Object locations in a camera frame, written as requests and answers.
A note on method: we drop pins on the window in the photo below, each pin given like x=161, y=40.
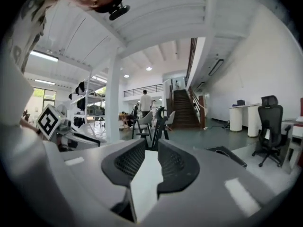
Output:
x=45, y=100

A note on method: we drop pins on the white metal shelf rack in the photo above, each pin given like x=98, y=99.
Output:
x=88, y=98

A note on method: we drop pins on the black high-back office chair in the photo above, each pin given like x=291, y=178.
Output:
x=270, y=122

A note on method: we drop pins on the person's white printed shirt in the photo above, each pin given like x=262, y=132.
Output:
x=26, y=27

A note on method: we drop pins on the white counter top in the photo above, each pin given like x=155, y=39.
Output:
x=243, y=105

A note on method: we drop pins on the wooden staircase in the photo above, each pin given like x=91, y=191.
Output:
x=184, y=112

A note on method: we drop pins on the white cylinder pedestal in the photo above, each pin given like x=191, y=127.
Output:
x=252, y=122
x=236, y=118

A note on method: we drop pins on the ceiling tube light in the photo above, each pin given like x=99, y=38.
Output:
x=45, y=82
x=43, y=56

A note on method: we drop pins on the grey chair with black legs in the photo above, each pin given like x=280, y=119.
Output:
x=144, y=122

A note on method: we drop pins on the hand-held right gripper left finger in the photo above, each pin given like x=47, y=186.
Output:
x=94, y=174

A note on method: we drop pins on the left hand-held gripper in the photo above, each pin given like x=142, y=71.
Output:
x=48, y=123

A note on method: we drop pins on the black balcony railing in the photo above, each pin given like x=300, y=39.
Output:
x=143, y=91

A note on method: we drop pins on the person's left forearm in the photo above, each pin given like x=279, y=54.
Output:
x=27, y=124

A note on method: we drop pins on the black head-mounted camera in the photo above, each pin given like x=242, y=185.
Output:
x=119, y=12

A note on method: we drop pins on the round ceiling light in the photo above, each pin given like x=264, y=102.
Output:
x=126, y=75
x=149, y=68

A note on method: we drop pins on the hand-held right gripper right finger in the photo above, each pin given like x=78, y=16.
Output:
x=201, y=193

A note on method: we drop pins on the white table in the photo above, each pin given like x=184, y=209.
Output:
x=145, y=174

